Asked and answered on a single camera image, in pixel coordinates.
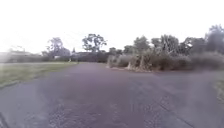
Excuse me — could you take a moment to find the distant dark hedge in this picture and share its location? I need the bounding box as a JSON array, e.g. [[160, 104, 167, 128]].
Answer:
[[0, 49, 110, 64]]

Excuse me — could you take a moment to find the tall broad-crowned tree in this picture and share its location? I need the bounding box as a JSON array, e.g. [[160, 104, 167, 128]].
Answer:
[[81, 33, 108, 54]]

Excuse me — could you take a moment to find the grey asphalt road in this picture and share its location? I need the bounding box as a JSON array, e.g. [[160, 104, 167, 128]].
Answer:
[[0, 61, 224, 128]]

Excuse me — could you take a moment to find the bed of dry bushes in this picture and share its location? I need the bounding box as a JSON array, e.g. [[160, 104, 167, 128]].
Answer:
[[106, 49, 224, 73]]

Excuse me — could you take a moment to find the row of trees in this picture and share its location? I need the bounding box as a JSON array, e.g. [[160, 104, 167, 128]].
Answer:
[[123, 23, 224, 56]]

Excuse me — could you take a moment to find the dark tree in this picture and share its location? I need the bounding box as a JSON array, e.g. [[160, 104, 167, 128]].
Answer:
[[45, 37, 71, 60]]

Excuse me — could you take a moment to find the grass field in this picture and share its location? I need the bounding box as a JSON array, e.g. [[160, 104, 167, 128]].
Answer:
[[0, 61, 80, 90]]

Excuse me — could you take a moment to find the grass verge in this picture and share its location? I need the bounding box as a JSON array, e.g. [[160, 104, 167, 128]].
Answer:
[[213, 71, 224, 102]]

